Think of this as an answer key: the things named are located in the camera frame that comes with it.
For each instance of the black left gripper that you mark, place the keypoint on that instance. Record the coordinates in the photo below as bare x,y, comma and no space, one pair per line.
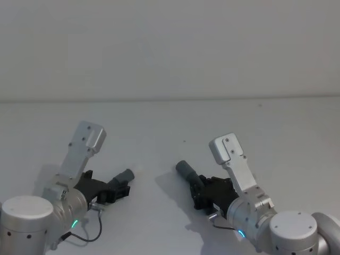
91,187

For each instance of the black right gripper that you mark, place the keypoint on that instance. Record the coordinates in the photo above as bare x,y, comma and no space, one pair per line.
223,194

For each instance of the white table cloth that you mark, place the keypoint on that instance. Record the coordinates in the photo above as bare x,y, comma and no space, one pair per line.
164,127

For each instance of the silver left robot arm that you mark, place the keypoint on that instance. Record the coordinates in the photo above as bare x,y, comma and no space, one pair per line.
29,220

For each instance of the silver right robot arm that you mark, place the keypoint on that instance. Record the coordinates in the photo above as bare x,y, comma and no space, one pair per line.
292,228

